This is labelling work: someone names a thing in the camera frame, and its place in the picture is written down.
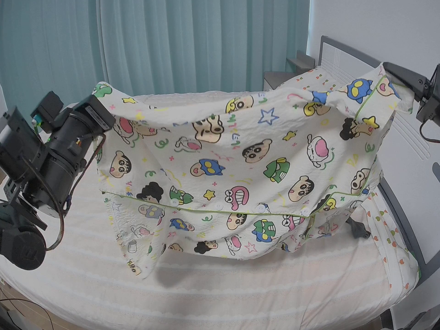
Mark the bed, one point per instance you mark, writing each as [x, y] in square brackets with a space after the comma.
[240, 287]

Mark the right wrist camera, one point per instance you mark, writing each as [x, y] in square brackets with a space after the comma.
[429, 110]

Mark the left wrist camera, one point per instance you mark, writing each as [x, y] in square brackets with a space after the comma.
[51, 105]

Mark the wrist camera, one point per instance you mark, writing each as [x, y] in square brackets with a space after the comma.
[429, 110]
[51, 105]

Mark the white printed pyjama top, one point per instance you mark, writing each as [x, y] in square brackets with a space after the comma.
[240, 156]

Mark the dark grey garment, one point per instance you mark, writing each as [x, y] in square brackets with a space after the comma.
[361, 230]

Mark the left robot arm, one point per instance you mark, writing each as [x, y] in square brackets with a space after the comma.
[51, 180]

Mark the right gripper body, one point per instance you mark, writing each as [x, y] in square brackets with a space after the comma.
[436, 83]

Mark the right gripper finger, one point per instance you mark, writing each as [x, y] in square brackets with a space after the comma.
[412, 83]

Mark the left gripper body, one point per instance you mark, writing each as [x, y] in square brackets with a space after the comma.
[79, 129]

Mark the grey bedside table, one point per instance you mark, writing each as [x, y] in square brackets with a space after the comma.
[278, 79]

